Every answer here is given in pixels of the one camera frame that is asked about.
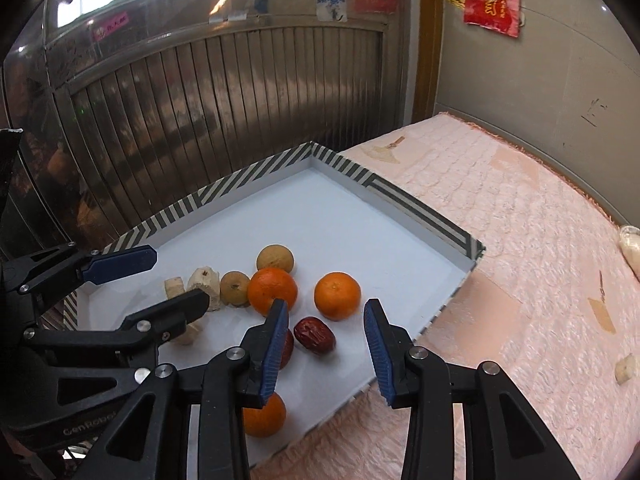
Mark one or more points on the wooden door frame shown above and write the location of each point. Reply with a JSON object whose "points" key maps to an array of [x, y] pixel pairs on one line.
{"points": [[422, 35]]}

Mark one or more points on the blue and white paper sticker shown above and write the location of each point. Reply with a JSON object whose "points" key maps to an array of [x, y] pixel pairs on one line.
{"points": [[332, 2]]}

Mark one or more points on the orange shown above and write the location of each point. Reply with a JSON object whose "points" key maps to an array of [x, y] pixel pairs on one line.
{"points": [[337, 296], [272, 287], [267, 415]]}

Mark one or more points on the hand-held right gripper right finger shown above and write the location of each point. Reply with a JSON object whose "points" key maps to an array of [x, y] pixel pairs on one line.
{"points": [[377, 350]]}

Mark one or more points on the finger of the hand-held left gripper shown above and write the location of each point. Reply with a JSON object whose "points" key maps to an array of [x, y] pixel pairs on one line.
{"points": [[170, 310], [120, 262]]}

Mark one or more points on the pink label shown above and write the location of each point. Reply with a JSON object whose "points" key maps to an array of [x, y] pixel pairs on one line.
{"points": [[111, 27]]}

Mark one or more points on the pink quilted bedspread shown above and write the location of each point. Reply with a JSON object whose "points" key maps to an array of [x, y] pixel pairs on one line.
{"points": [[500, 260]]}

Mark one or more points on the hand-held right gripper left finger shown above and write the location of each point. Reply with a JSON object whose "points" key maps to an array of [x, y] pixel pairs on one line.
{"points": [[275, 350]]}

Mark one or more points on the white tray with striped rim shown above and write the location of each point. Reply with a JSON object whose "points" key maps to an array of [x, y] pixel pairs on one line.
{"points": [[325, 220]]}

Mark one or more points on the slatted metal door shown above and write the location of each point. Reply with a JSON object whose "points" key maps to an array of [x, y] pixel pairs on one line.
{"points": [[200, 110]]}

